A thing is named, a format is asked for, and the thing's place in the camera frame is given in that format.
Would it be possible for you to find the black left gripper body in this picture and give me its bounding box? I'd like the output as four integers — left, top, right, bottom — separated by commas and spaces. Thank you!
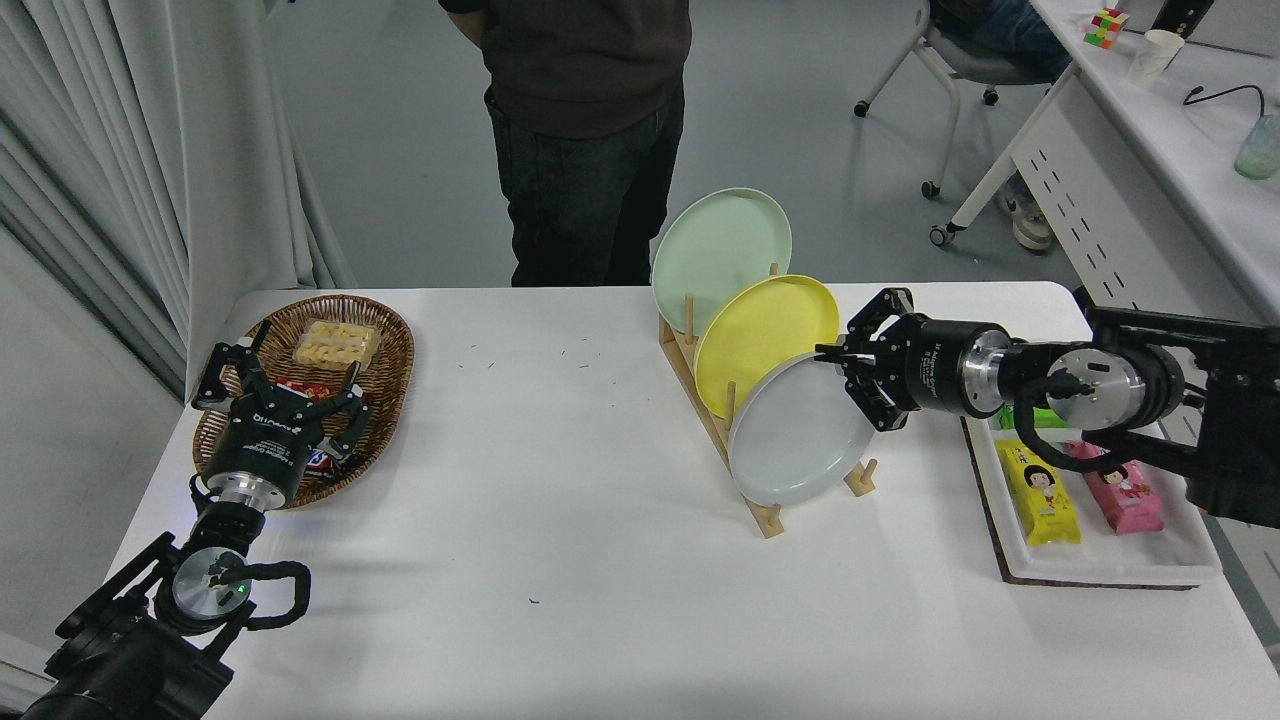
203, 388, 329, 489

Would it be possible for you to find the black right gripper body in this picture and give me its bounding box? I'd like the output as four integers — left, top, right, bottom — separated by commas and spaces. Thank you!
874, 316, 986, 415

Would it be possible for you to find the grey plate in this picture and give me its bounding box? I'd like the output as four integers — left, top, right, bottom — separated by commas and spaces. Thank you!
728, 350, 877, 506

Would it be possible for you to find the yellow plate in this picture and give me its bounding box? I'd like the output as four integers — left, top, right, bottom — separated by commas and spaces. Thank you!
693, 275, 841, 421

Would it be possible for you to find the wooden plate rack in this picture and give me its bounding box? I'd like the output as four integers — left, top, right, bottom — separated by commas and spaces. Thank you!
657, 262, 879, 541

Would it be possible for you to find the pale green plate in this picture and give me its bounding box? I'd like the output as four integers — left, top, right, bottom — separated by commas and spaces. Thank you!
651, 188, 793, 337

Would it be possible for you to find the brown wicker basket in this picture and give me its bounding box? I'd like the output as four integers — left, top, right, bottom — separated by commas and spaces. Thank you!
193, 294, 416, 511

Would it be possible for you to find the clear pack of biscuits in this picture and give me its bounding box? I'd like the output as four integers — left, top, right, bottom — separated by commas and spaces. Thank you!
293, 320, 382, 369

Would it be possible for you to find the green snack pack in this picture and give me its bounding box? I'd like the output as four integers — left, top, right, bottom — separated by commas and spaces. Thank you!
998, 403, 1079, 432

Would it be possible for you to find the yellow snack pack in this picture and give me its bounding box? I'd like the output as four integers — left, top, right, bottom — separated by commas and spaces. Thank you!
995, 438, 1083, 547

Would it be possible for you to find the seated person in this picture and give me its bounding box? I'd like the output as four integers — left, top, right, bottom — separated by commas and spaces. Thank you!
928, 0, 1076, 253

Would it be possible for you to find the grey curtain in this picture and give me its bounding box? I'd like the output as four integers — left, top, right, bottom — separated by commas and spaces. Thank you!
0, 0, 357, 401

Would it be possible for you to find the pink snack pack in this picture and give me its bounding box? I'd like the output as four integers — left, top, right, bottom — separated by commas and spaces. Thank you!
1065, 440, 1164, 537

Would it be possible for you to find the white tray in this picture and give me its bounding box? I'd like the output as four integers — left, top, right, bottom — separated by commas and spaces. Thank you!
955, 338, 1227, 586

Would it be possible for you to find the white wheeled office chair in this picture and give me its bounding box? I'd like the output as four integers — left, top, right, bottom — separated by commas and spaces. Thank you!
854, 10, 1053, 199

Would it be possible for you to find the white desk with perforated panel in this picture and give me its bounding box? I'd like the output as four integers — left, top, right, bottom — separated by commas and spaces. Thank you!
930, 0, 1280, 331

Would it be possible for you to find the standing person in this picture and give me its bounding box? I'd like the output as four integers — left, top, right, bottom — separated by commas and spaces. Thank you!
438, 0, 693, 289

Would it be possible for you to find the colourful puzzle cube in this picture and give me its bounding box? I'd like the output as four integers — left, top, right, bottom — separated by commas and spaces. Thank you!
1084, 8, 1131, 49

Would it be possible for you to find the white paper cup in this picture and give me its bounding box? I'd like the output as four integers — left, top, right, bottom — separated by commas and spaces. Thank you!
1128, 29, 1187, 89

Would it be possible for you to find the pale green glass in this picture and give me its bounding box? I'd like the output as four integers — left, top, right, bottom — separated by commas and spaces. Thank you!
1234, 113, 1280, 181

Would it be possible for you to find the black box device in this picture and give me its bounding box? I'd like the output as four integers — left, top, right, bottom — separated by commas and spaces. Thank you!
1150, 0, 1217, 39

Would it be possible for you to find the black cable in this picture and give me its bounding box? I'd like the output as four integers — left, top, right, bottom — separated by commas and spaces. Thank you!
1184, 84, 1268, 119

